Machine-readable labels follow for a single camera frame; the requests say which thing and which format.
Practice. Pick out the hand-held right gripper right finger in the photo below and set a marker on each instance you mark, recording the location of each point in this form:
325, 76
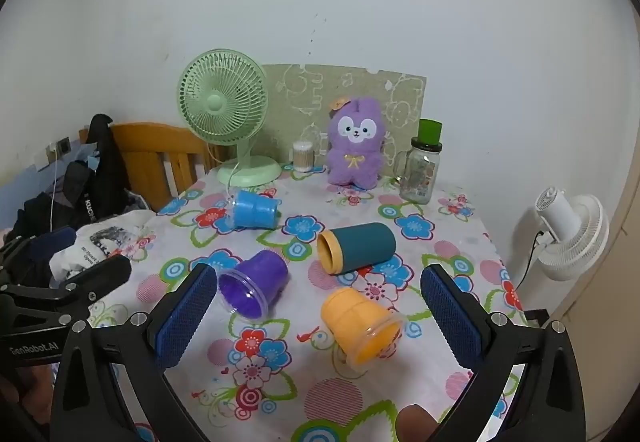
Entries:
451, 318

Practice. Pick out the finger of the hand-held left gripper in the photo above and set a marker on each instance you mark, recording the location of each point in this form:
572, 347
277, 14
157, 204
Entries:
102, 274
50, 244

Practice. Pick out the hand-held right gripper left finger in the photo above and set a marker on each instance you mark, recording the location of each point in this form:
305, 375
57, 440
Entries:
184, 318

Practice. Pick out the purple plastic cup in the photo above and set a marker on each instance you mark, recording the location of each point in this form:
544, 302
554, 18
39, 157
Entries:
261, 276

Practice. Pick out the orange plastic cup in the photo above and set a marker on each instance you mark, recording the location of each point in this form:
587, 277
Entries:
350, 318

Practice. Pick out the teal cup with yellow rim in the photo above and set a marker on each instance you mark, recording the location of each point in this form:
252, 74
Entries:
366, 244

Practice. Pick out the blue plastic cup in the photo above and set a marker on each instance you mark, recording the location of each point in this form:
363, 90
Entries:
256, 209

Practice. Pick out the pile of dark clothes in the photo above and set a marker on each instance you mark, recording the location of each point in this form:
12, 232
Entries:
37, 217

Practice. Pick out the white printed shirt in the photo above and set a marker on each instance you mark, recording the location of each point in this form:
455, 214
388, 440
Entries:
100, 242

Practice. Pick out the black jacket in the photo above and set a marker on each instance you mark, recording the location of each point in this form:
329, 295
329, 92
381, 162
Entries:
107, 172

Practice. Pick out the person's leg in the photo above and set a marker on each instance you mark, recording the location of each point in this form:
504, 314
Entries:
416, 424

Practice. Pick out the floral tablecloth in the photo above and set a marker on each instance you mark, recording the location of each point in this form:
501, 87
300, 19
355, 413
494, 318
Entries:
300, 374

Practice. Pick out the wooden chair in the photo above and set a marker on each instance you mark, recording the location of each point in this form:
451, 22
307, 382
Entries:
145, 148

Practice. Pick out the glass bottle with green lid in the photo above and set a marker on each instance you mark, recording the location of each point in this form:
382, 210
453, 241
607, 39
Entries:
420, 174

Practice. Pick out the white clip fan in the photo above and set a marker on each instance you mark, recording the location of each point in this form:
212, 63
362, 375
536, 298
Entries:
575, 234

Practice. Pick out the purple plush toy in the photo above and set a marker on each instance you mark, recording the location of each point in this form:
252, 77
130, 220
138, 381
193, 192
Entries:
355, 158

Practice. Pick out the toothpick jar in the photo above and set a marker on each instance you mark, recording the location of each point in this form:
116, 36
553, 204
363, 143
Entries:
303, 157

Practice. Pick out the green desk fan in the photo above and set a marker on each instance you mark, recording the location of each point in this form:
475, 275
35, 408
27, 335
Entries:
220, 103

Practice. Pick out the patterned green board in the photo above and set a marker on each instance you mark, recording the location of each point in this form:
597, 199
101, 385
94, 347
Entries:
310, 92

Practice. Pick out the wall socket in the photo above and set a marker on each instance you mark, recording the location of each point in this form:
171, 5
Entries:
59, 147

